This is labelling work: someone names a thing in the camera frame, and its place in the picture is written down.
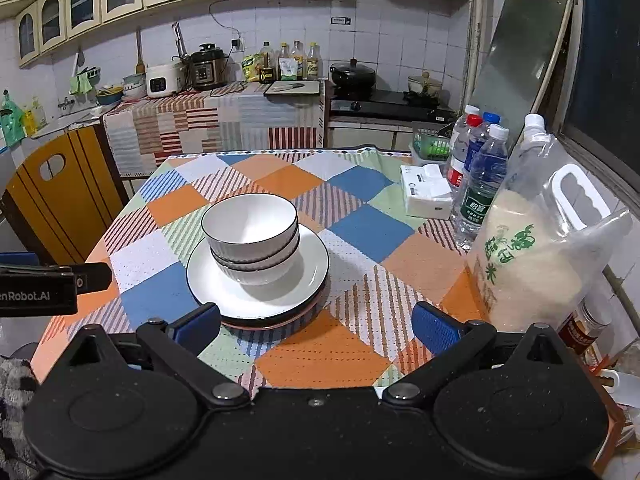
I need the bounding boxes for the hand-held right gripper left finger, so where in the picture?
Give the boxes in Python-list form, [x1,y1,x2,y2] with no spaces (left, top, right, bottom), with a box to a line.
[67,302,251,409]

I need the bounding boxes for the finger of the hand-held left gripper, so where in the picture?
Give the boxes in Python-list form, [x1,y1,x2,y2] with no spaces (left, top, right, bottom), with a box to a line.
[72,262,113,293]

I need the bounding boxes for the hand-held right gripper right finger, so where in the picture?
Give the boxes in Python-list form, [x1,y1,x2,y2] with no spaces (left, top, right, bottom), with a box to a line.
[382,302,568,409]

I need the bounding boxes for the white ribbed bowl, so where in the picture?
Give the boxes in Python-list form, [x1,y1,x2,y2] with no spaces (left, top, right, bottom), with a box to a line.
[201,193,301,261]
[210,232,302,287]

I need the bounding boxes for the blue fried egg plate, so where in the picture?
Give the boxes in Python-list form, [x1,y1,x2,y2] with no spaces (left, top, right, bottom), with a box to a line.
[197,285,331,331]

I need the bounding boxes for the white plate with dark rim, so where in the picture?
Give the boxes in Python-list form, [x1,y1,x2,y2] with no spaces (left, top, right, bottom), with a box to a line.
[186,227,331,320]

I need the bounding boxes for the yellow wooden chair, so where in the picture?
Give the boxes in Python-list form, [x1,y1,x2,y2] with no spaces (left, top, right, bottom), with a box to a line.
[0,125,131,266]

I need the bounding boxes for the clear bag of rice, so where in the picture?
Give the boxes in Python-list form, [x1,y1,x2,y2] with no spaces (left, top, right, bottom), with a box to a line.
[465,114,633,333]

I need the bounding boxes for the grey knit cloth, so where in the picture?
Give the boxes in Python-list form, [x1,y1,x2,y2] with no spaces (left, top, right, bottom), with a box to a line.
[0,355,41,466]

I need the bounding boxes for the checkered tablecloth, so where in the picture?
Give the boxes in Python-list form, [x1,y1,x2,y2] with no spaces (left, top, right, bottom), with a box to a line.
[30,146,506,396]

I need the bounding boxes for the white tissue pack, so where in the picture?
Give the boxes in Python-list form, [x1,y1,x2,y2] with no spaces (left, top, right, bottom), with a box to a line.
[399,162,453,220]

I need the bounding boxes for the green label water bottle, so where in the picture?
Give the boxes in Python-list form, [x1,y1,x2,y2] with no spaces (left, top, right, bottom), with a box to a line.
[451,124,510,250]

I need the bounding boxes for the red label jar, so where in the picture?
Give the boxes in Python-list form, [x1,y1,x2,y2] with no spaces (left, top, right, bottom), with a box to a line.
[557,305,613,361]

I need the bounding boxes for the red label water bottle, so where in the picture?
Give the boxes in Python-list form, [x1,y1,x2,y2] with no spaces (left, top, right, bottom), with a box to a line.
[446,105,482,191]

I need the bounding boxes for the yellow plastic bottle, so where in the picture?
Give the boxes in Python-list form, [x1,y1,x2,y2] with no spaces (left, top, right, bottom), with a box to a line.
[25,97,48,136]

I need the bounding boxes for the green plastic bottle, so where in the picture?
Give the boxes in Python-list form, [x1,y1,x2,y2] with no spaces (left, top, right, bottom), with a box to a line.
[0,90,26,146]

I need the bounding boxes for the green plastic basket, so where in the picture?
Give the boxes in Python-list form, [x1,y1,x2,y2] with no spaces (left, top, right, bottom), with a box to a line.
[410,127,456,163]

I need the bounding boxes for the striped counter cloth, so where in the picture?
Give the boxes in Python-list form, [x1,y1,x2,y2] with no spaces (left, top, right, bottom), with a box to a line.
[102,80,326,178]

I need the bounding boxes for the blue label water bottle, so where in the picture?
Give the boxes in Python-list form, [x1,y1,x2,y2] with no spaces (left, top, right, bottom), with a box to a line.
[462,112,501,161]

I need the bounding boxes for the green hanging cloth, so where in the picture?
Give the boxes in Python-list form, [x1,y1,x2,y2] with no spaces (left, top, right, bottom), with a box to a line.
[70,67,101,95]

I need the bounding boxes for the cabinet under stove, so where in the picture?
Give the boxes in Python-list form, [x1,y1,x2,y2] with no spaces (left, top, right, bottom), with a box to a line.
[325,117,416,151]

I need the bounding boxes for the white rice cooker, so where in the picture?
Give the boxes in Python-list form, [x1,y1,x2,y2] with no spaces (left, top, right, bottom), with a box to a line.
[146,60,183,98]

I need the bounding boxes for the black gas stove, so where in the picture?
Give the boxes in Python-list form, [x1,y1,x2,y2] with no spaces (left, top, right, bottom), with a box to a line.
[327,87,458,123]

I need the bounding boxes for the black pressure cooker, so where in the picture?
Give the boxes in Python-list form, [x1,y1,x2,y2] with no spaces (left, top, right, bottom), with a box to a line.
[190,42,230,92]

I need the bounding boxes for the small pot with lid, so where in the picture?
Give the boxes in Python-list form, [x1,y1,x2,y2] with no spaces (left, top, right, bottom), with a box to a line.
[407,71,443,97]

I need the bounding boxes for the metal ladle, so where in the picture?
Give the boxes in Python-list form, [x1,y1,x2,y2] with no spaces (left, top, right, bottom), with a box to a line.
[172,22,188,61]

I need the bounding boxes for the white cutting board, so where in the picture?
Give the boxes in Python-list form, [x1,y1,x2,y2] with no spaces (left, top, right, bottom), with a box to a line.
[264,81,321,96]

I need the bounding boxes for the dark sauce bottle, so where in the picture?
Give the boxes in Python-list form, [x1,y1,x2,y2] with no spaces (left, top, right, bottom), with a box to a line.
[259,42,276,84]

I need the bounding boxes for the black wok with lid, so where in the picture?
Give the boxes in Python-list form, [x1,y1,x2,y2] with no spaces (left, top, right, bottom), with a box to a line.
[329,58,377,90]

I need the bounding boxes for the grey leaning board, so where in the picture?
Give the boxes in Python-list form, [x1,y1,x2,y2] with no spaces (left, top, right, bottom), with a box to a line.
[470,0,573,133]

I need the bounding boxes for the dark window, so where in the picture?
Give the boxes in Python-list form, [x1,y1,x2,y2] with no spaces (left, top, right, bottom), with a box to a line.
[560,0,640,181]

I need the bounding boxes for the cream wall cabinets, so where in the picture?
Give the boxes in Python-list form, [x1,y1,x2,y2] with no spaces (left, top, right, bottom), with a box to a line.
[0,0,331,68]

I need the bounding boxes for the black power cable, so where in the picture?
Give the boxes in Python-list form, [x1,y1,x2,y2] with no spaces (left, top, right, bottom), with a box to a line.
[207,0,242,41]

